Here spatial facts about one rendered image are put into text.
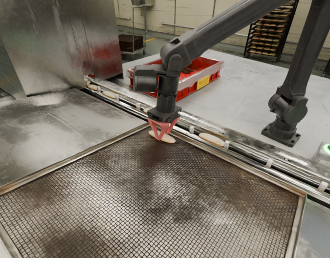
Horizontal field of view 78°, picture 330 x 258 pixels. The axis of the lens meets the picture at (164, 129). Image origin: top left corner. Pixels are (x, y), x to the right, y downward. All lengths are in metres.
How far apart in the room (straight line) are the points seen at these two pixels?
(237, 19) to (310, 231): 0.49
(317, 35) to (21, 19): 0.96
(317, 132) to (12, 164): 1.03
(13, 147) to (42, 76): 0.44
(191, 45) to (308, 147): 0.58
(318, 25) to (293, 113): 0.26
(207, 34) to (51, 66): 0.71
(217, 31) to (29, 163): 0.56
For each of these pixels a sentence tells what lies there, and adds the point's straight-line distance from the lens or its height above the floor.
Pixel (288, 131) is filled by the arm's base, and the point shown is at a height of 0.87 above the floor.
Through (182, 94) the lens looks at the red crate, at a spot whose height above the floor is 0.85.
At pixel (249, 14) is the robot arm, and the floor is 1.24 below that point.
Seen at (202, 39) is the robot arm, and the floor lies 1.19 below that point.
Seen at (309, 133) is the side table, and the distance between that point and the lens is 0.99.
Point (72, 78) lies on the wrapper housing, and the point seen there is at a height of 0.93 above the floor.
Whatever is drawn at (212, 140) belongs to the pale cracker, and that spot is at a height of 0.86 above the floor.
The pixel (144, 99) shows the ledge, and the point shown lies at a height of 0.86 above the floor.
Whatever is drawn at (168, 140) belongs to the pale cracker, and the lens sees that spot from 0.64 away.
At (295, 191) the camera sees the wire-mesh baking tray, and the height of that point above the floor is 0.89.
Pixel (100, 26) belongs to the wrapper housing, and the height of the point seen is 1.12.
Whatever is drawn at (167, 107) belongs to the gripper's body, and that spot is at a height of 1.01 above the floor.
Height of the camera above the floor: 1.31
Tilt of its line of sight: 36 degrees down
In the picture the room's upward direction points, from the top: straight up
